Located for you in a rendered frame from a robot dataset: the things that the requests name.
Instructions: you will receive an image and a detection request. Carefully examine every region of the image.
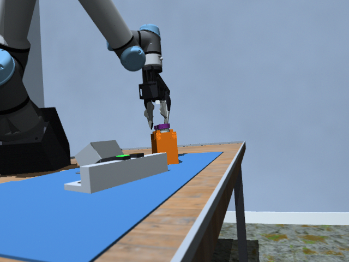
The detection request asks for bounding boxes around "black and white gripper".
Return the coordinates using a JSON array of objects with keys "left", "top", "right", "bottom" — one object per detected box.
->
[{"left": 139, "top": 65, "right": 171, "bottom": 129}]

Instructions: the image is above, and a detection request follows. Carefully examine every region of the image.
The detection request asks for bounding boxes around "blue flat mat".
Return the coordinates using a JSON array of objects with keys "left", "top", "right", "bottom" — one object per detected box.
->
[{"left": 0, "top": 152, "right": 223, "bottom": 262}]

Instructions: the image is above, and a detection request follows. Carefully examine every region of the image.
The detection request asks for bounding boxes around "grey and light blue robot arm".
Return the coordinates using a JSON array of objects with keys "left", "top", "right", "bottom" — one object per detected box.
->
[{"left": 0, "top": 0, "right": 163, "bottom": 141}]

